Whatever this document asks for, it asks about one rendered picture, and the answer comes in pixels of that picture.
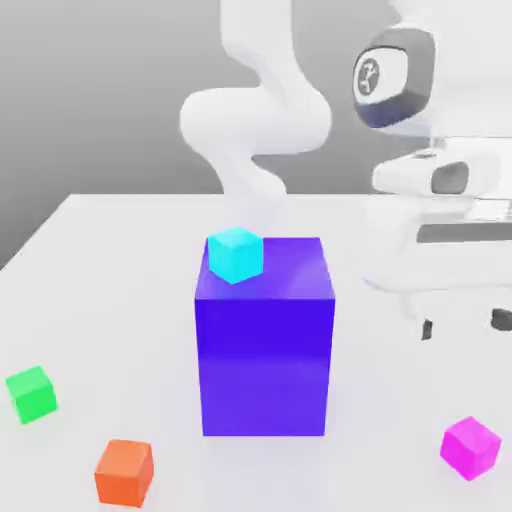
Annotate small green cube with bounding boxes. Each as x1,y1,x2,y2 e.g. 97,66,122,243
4,364,59,426

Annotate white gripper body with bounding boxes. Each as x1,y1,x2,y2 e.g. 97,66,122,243
362,196,512,298

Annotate large purple box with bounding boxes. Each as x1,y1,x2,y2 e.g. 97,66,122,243
194,236,336,438

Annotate small cyan cube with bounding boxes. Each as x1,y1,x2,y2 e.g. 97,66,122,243
206,225,265,286

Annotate small orange cube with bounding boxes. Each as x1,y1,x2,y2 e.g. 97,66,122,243
93,438,156,510

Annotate small magenta cube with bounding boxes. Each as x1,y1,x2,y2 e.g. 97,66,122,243
439,415,503,482

